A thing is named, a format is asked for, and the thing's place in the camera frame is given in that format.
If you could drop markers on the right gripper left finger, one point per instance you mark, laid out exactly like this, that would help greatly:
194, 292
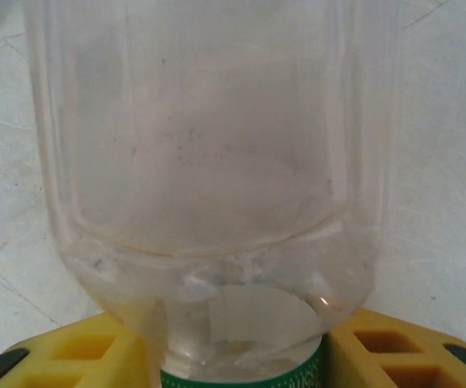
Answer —
127, 359

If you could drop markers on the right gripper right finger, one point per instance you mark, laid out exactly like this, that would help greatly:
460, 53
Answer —
345, 355

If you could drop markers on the clear bottle green cap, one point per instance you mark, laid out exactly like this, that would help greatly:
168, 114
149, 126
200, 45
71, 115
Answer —
216, 161

